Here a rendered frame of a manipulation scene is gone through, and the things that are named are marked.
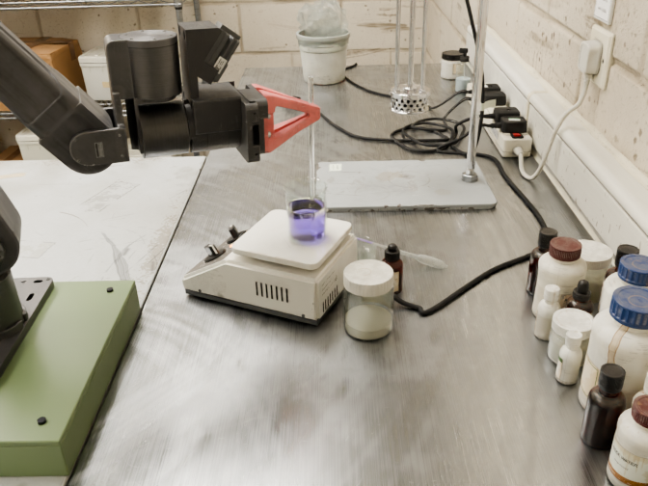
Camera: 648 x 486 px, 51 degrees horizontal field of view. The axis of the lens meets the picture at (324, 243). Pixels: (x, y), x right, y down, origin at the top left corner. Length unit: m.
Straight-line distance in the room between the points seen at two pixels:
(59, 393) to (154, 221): 0.47
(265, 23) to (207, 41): 2.47
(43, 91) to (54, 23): 2.70
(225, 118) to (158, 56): 0.09
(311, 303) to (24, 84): 0.39
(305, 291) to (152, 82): 0.30
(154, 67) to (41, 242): 0.50
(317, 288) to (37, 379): 0.32
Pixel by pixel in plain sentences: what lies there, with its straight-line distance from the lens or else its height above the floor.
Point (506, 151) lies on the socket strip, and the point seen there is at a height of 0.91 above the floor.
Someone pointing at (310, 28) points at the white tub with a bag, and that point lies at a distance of 1.80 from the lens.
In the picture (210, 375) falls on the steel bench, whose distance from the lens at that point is 0.78.
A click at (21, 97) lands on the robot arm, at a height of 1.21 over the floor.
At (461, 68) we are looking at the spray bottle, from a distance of 1.74.
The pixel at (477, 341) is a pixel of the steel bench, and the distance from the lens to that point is 0.83.
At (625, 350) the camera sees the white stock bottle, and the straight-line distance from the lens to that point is 0.70.
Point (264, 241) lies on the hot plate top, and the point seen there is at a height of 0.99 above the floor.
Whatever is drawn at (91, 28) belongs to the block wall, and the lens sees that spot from 3.35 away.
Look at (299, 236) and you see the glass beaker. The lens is 0.83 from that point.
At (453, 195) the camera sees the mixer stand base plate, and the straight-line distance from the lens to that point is 1.16.
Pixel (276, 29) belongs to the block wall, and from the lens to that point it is 3.19.
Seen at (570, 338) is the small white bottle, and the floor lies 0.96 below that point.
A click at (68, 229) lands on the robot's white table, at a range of 1.16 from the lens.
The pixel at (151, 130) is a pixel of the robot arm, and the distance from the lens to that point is 0.73.
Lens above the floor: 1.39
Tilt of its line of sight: 29 degrees down
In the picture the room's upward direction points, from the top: 2 degrees counter-clockwise
